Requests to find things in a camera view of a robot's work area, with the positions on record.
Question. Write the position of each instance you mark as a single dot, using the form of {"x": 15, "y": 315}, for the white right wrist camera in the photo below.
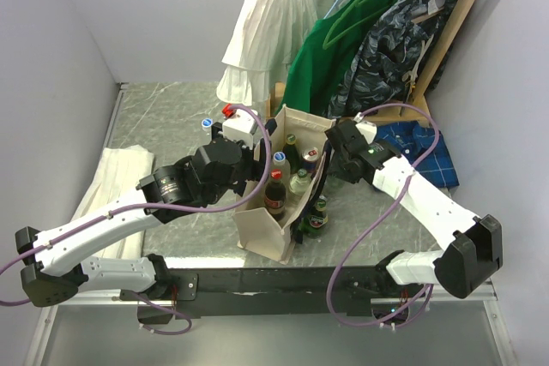
{"x": 366, "y": 128}

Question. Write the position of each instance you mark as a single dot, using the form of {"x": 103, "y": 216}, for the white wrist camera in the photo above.
{"x": 238, "y": 125}
{"x": 366, "y": 128}

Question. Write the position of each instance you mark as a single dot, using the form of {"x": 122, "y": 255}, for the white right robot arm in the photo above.
{"x": 470, "y": 247}

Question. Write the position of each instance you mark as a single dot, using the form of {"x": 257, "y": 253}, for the green gold-capped glass bottle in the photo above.
{"x": 292, "y": 153}

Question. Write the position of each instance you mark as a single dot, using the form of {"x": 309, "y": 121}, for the green garment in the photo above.
{"x": 316, "y": 73}

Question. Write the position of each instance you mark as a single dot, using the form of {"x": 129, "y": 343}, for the white pleated skirt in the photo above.
{"x": 266, "y": 38}

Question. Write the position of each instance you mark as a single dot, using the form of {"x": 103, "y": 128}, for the green hanger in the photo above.
{"x": 357, "y": 13}

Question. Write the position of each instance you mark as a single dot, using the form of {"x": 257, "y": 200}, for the beige canvas tote bag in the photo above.
{"x": 267, "y": 224}

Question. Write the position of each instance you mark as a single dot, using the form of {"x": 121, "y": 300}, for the dark cola bottle red cap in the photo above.
{"x": 275, "y": 195}

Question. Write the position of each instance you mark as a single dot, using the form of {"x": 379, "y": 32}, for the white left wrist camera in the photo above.
{"x": 238, "y": 125}

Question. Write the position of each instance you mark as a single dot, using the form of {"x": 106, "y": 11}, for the dark patterned garment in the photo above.
{"x": 391, "y": 57}

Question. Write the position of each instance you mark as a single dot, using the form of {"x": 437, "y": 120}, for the clear water bottle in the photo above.
{"x": 207, "y": 124}
{"x": 280, "y": 162}

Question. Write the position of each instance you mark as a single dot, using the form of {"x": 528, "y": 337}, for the green beer bottle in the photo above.
{"x": 316, "y": 219}

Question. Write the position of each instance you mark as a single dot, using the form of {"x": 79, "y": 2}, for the red bull can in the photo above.
{"x": 310, "y": 159}

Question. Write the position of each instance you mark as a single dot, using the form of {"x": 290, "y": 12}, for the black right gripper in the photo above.
{"x": 336, "y": 170}

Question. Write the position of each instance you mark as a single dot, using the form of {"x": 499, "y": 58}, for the blue plaid shirt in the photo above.
{"x": 413, "y": 140}

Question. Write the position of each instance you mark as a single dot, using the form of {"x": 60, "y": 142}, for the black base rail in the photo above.
{"x": 203, "y": 292}

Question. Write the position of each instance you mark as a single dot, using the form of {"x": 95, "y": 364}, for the clear Chang soda bottle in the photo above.
{"x": 334, "y": 183}
{"x": 298, "y": 184}

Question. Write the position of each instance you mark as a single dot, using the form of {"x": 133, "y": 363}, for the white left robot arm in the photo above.
{"x": 61, "y": 262}

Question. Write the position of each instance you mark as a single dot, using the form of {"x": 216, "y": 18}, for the folded white cloth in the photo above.
{"x": 118, "y": 171}

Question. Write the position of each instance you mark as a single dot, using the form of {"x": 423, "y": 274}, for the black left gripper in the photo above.
{"x": 254, "y": 166}

